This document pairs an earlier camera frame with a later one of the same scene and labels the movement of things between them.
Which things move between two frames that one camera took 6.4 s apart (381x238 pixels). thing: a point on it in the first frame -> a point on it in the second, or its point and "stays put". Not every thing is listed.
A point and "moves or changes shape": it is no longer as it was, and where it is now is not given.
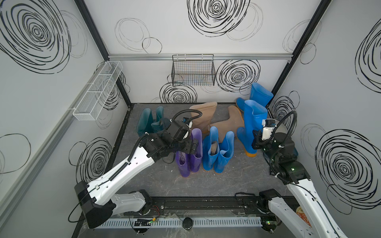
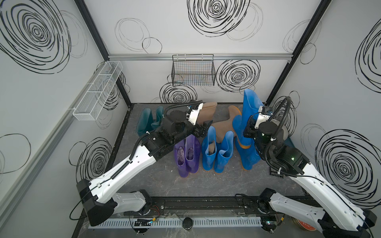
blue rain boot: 211,148 stays put
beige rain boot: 235,121 stays put
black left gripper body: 185,146 -> 194,130
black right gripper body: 264,145 -> 250,132
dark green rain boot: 145,123 stays put
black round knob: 187,223 stays put
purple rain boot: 195,157 stays put
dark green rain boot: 161,123 stays put
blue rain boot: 258,94 -> 252,104
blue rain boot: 255,118 moves or changes shape
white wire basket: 91,105 stays put
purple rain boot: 183,160 stays put
